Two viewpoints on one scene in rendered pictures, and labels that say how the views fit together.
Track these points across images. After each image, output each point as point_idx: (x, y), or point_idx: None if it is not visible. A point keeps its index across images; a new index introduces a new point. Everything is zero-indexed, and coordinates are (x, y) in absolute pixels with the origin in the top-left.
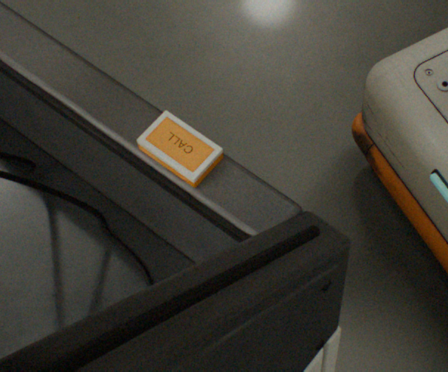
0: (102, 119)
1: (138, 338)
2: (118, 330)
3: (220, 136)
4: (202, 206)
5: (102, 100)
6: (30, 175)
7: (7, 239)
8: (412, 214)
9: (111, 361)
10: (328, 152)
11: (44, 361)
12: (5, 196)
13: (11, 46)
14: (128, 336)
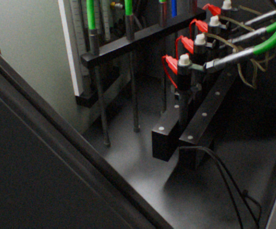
0: (269, 228)
1: (154, 227)
2: (152, 217)
3: None
4: None
5: None
6: (255, 228)
7: (226, 228)
8: None
9: (141, 217)
10: None
11: (132, 196)
12: (243, 223)
13: None
14: (151, 222)
